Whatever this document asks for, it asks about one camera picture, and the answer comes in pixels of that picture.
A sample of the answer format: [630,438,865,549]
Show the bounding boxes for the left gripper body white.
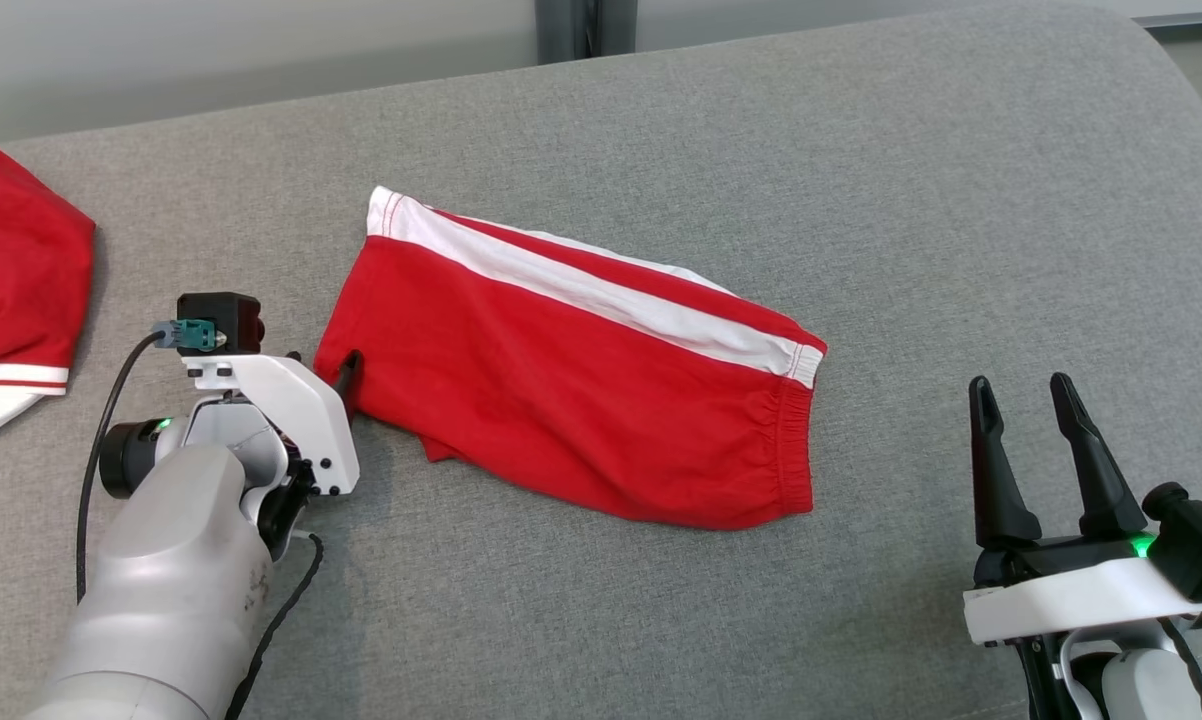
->
[183,353,360,561]

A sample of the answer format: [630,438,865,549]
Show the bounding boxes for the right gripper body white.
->
[963,535,1202,720]

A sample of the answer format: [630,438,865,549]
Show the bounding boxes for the red shirt white sleeves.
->
[0,145,97,453]

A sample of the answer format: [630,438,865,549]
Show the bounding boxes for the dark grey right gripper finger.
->
[968,375,1044,549]
[1049,372,1149,539]

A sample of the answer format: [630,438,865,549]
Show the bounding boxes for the black cable teal connector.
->
[76,320,217,603]

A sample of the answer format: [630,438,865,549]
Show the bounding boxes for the red shorts white stripe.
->
[313,185,828,531]

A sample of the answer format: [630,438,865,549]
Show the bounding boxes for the thin black cable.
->
[223,530,324,720]
[1159,618,1202,720]

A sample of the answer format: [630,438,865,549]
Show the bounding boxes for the grey metal post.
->
[536,0,639,66]

